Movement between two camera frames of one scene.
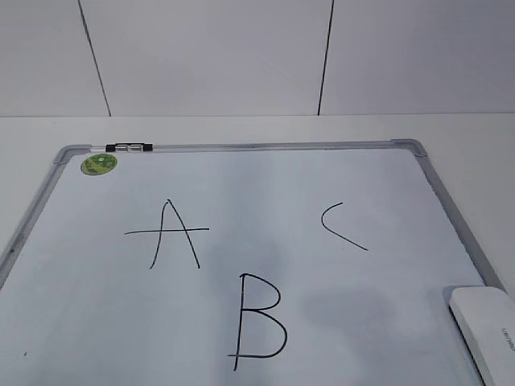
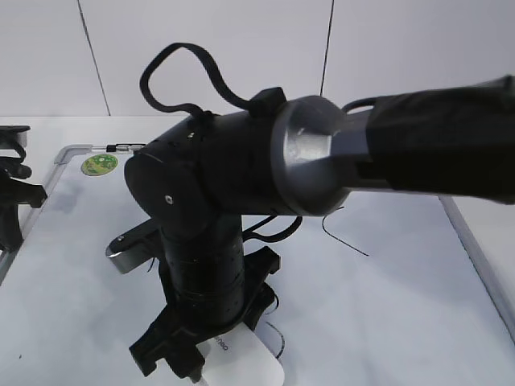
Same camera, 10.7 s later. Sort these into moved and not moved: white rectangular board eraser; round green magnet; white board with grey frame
Moved: white rectangular board eraser
Not moved: round green magnet; white board with grey frame
